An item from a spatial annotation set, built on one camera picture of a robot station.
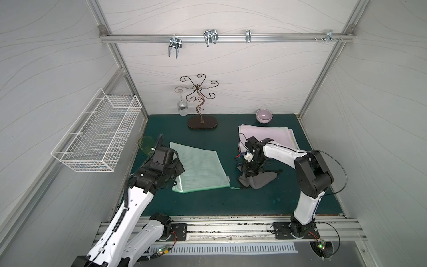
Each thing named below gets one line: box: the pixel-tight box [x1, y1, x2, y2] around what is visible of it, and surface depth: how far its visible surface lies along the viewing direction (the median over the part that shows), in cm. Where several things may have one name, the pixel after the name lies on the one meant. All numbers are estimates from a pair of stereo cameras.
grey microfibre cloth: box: [236, 163, 278, 190], surface depth 88 cm
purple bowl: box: [255, 109, 273, 125], surface depth 118 cm
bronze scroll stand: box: [180, 73, 220, 130], surface depth 98 cm
